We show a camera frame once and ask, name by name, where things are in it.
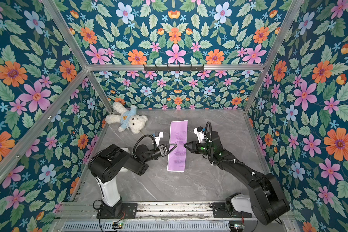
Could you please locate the white teddy bear blue shirt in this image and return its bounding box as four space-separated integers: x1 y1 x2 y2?
105 102 148 134

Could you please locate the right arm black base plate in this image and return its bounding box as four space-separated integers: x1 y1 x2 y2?
209 202 253 218

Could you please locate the black hook rail on frame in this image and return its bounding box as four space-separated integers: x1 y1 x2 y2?
143 64 205 72

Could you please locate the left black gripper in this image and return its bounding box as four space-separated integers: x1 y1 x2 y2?
142 145 176 164

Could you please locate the aluminium front mounting rail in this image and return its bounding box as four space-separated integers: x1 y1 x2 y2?
55 201 257 222

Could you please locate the white box behind left arm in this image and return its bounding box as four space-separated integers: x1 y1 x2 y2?
122 148 131 156

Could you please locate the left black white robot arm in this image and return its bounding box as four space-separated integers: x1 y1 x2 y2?
88 144 177 208

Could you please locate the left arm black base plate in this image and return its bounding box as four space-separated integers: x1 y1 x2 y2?
97 202 138 219

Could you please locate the purple printed paper sheet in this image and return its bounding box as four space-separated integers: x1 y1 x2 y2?
167 120 188 172

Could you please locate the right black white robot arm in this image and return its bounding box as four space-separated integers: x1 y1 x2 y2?
184 131 290 225

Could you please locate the white ventilation grille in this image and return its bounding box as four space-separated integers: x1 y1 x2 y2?
62 221 231 232

